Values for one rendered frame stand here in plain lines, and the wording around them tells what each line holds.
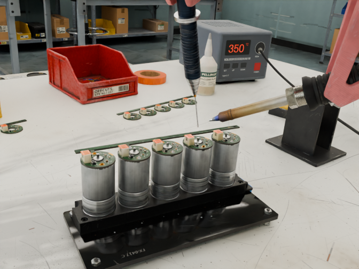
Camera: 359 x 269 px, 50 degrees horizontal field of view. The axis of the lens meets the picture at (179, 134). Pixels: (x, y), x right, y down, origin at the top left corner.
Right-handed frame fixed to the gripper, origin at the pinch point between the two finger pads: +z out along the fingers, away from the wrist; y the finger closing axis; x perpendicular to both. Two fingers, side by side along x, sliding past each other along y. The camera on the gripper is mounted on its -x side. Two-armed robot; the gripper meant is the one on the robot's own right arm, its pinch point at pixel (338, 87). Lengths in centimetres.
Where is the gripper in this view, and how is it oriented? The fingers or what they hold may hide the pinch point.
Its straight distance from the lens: 28.3
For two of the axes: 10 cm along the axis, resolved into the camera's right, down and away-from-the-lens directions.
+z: -5.0, 7.3, 4.6
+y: -2.9, 3.7, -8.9
